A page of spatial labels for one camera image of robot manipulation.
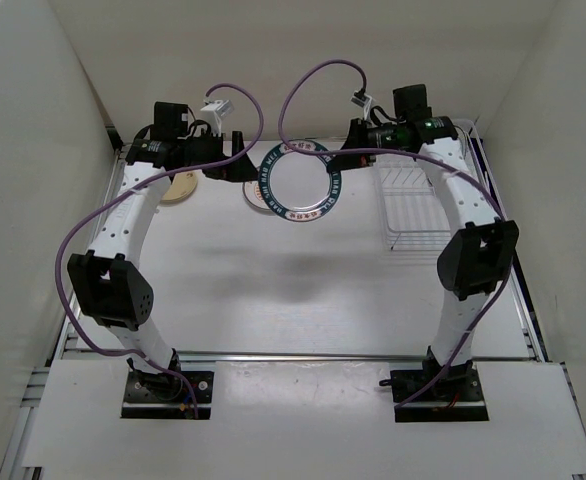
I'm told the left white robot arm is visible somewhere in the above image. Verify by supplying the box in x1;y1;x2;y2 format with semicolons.
67;100;257;400

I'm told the white front board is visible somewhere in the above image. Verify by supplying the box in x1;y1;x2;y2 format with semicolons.
24;360;586;479

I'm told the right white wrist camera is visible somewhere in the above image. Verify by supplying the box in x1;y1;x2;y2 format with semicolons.
351;89;375;123

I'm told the white wire dish rack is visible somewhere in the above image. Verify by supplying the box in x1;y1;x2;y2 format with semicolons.
375;155;450;255

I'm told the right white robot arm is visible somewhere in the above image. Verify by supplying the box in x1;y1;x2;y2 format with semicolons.
327;84;519;400

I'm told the purple cable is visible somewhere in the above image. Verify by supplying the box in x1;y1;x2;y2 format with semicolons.
278;59;512;414
54;83;266;416

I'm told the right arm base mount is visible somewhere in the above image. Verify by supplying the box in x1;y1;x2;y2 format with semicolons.
379;361;489;423

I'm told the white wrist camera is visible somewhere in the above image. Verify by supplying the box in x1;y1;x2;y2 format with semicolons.
351;89;375;123
200;100;234;136

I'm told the green rim text plate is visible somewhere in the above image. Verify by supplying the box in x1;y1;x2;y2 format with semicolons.
257;139;342;223

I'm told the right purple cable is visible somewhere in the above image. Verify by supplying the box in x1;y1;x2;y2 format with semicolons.
278;59;512;414

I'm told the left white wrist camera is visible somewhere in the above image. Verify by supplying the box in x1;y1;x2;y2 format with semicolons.
200;100;234;136

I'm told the aluminium rail bar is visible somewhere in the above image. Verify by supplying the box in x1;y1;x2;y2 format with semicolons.
62;348;536;363

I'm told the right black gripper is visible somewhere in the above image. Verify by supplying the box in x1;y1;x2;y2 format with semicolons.
328;118;406;172

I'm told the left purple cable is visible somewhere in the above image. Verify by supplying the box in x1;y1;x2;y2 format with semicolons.
54;83;266;416

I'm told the orange sunburst plate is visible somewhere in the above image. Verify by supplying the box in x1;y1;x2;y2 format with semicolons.
242;181;273;215

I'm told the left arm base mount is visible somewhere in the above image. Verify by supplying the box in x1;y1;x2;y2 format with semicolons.
120;369;215;420

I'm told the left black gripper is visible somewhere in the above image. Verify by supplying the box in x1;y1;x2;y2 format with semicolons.
178;129;261;184

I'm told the cream plate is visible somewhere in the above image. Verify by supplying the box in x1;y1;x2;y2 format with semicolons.
159;174;199;205
159;169;199;203

